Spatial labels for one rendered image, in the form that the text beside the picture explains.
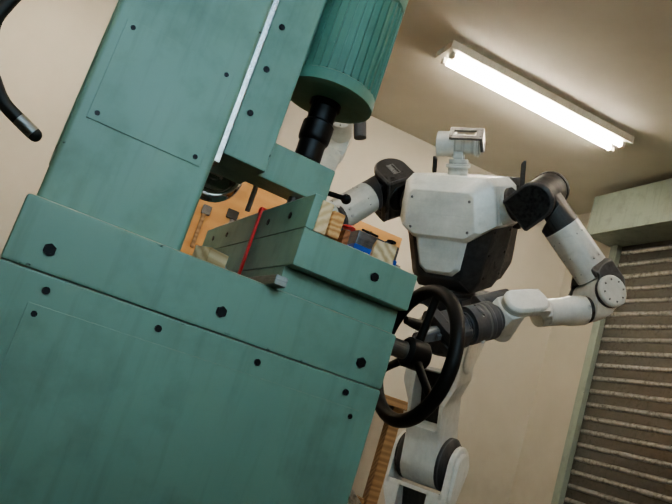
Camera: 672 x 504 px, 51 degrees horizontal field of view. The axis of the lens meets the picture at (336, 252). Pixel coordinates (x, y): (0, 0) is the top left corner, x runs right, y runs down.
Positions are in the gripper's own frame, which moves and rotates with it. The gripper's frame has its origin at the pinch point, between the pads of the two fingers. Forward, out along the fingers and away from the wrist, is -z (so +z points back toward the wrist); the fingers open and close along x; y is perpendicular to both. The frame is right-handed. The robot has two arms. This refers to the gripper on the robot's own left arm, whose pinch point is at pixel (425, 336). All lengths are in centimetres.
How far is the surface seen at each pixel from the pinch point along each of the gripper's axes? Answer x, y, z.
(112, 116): 13, 50, -61
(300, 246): -11, 39, -40
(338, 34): 24, 58, -19
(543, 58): 177, -17, 191
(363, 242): 7.0, 23.0, -16.0
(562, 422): 112, -256, 254
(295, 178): 11.8, 36.3, -30.0
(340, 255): -12, 37, -33
